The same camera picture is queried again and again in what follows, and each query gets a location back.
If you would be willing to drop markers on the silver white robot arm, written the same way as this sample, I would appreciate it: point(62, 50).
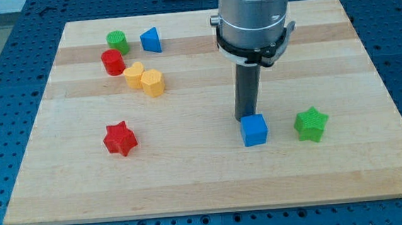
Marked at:
point(250, 24)

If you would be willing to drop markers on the blue triangle block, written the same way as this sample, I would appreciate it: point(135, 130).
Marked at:
point(150, 40)

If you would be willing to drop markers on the blue cube block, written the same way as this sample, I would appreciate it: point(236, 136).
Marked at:
point(254, 130)

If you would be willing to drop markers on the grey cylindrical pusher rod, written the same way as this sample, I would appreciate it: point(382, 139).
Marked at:
point(246, 91)

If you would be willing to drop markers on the yellow hexagon block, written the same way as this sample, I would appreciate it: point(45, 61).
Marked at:
point(153, 83)

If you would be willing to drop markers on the wooden board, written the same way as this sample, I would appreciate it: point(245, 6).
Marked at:
point(190, 157)

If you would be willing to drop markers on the yellow heart block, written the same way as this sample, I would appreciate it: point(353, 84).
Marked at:
point(133, 75)

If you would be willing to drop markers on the red star block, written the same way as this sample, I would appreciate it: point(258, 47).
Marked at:
point(119, 139)

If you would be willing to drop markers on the red cylinder block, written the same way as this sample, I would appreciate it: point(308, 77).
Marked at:
point(113, 62)

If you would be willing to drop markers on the green star block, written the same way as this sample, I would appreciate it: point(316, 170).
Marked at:
point(310, 124)

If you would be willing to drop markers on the green cylinder block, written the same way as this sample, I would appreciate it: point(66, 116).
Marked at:
point(117, 40)

